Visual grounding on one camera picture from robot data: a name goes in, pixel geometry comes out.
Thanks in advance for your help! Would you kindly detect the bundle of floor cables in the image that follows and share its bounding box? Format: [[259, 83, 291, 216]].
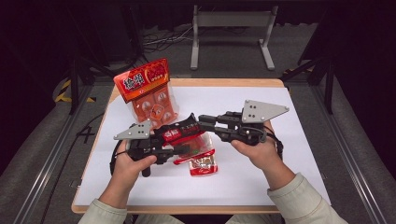
[[142, 25, 194, 53]]

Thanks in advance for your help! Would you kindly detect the grey metal stand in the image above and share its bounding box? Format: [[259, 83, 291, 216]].
[[190, 4, 279, 72]]

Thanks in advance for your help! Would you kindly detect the thin black floor cable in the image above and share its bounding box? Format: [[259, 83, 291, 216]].
[[39, 112, 106, 224]]

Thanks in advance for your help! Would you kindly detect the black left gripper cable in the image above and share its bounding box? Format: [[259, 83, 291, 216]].
[[108, 139, 129, 177]]

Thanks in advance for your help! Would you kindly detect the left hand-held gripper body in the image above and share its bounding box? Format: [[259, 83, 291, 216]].
[[113, 119, 176, 178]]

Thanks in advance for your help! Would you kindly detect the black angled stand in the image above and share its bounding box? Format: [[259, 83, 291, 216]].
[[279, 55, 336, 116]]

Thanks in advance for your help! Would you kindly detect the black and red snack packet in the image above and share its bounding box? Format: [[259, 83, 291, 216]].
[[153, 112, 216, 166]]

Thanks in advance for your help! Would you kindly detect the large orange snack packet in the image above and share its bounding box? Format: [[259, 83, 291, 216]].
[[112, 57, 180, 130]]

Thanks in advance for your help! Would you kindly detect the yellow and black floor tape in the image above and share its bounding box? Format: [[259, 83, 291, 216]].
[[54, 78, 96, 104]]

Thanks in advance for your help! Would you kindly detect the person's left hand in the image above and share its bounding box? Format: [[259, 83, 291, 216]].
[[108, 139, 159, 194]]

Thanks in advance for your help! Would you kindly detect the person's right hand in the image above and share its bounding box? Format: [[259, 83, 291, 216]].
[[230, 120, 296, 191]]

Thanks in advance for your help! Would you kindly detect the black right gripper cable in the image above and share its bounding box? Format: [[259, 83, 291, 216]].
[[265, 123, 285, 161]]

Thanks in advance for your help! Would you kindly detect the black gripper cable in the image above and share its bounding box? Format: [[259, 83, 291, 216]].
[[265, 123, 285, 161], [108, 139, 129, 177]]

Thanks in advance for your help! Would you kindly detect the aluminium floor rail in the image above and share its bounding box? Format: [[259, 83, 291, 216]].
[[310, 83, 389, 224], [11, 83, 95, 224]]

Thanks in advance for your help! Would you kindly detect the grey cable loop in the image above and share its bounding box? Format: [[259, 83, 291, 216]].
[[240, 125, 268, 143]]

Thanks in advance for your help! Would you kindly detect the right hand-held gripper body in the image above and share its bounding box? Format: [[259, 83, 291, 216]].
[[220, 99, 290, 147]]

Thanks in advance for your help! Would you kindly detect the black tripod stand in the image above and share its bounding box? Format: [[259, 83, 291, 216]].
[[65, 6, 145, 116]]

